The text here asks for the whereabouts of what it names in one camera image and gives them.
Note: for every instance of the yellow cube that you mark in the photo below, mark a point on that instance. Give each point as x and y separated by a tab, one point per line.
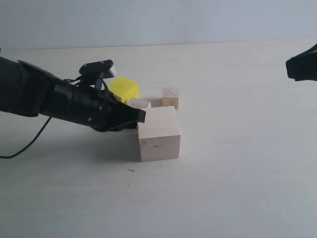
124	89

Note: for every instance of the large light wooden cube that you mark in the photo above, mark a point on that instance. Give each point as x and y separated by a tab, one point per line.
159	136

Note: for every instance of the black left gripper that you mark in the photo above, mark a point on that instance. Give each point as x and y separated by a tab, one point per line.
83	106

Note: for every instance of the medium wooden cube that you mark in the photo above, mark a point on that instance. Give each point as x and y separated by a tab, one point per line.
139	103

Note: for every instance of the small wooden cube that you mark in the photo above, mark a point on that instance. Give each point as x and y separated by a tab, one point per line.
170	97

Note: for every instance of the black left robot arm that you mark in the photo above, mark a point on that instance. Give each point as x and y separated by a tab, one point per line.
29	91

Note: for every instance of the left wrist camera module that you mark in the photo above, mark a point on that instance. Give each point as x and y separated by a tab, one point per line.
93	71

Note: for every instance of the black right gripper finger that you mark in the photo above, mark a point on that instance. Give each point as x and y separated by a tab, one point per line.
303	66

